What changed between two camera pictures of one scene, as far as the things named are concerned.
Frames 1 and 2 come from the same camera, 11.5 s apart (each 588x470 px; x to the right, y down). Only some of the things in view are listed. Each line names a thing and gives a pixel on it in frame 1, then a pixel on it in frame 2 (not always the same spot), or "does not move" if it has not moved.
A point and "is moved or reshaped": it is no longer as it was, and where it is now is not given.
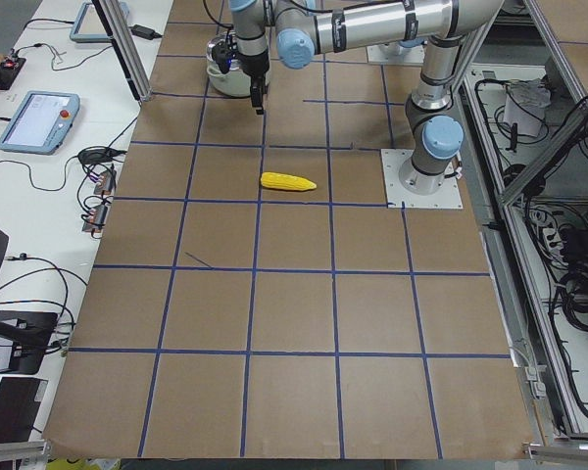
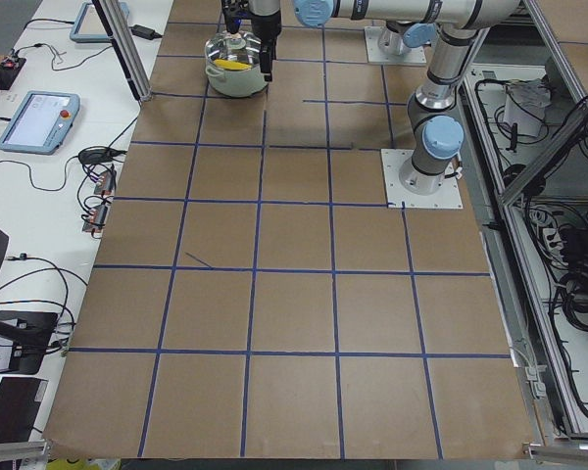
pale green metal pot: (236, 82) does not move
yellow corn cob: (285, 181) is moved or reshaped
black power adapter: (144, 32) does not move
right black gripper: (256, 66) → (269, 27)
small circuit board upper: (107, 183) does not move
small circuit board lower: (96, 219) does not move
